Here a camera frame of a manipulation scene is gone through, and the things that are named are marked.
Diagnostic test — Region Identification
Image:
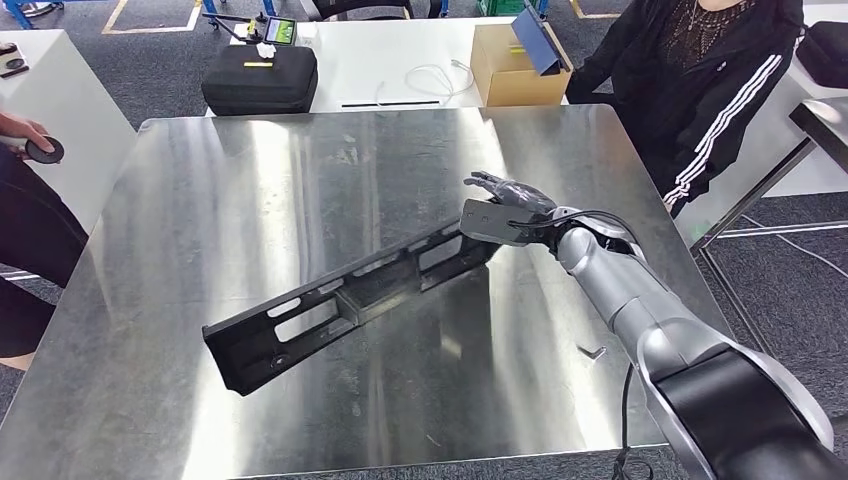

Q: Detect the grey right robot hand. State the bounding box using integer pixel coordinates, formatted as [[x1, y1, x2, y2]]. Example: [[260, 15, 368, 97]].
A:
[[462, 170, 559, 215]]

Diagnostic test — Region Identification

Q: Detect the black plastic panel part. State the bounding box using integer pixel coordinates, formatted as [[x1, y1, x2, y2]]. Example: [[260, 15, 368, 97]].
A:
[[201, 217, 506, 397]]

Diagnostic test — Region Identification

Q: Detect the black round controller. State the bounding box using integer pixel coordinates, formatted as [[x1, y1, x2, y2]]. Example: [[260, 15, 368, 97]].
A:
[[0, 134, 66, 166]]

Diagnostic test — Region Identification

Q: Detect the cardboard box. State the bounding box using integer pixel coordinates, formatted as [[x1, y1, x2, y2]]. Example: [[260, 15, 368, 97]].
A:
[[469, 23, 573, 108]]

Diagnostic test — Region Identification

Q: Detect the blue flat folder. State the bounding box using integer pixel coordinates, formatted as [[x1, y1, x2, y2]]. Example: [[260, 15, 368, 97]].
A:
[[510, 5, 572, 76]]

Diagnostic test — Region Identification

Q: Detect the green crate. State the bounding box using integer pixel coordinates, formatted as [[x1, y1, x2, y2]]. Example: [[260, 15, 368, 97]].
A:
[[475, 0, 533, 19]]

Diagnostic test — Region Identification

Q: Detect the white table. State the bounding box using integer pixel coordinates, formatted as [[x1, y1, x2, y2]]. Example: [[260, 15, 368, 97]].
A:
[[205, 15, 575, 119]]

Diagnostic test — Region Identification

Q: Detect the person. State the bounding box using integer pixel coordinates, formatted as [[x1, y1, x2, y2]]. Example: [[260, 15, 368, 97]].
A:
[[0, 111, 91, 372], [564, 0, 807, 220]]

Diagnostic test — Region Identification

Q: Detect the black chair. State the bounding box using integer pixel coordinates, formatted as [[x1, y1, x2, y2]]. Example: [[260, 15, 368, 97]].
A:
[[299, 0, 446, 22]]

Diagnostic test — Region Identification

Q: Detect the black zip carry case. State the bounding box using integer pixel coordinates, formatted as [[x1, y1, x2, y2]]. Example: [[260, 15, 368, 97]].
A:
[[201, 44, 320, 118]]

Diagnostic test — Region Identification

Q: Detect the small screen device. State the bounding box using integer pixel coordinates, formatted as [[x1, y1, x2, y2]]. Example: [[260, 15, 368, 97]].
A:
[[262, 15, 298, 48]]

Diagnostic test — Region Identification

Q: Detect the black tripod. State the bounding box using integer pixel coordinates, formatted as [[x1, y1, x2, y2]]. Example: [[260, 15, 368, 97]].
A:
[[201, 11, 268, 46]]

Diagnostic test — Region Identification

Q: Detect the black bag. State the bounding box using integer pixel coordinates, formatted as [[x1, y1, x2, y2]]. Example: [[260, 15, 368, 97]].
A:
[[794, 20, 848, 91]]

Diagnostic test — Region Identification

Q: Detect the blue metal stand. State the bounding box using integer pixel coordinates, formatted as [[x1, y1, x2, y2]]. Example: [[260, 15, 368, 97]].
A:
[[200, 0, 280, 19]]

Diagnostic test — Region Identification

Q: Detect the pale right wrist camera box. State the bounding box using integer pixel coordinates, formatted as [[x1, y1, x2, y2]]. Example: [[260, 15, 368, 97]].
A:
[[458, 197, 540, 248]]

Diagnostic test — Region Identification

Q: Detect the white coiled cable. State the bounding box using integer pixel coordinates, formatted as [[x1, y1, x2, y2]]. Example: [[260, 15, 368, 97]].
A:
[[373, 58, 476, 108]]

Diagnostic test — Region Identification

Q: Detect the white floor cable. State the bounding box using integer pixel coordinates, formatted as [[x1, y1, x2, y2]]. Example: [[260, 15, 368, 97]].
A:
[[740, 213, 848, 281]]

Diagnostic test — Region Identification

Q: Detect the blue metal frame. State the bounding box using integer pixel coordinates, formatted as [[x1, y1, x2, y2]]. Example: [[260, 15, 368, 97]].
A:
[[2, 0, 66, 32]]

